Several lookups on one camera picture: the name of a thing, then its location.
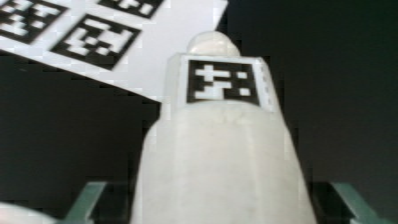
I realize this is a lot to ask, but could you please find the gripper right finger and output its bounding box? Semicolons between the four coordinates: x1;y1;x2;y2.
312;182;380;224

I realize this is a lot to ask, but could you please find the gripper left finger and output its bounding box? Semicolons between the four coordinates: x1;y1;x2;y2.
58;181;129;224

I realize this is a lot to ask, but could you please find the white cylindrical table leg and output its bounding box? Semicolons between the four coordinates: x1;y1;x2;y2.
129;31;316;224

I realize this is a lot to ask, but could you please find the white round table top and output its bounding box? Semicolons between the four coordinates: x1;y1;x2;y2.
0;202;56;224

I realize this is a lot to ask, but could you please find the white marker plate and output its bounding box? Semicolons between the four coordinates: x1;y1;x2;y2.
0;0;227;99

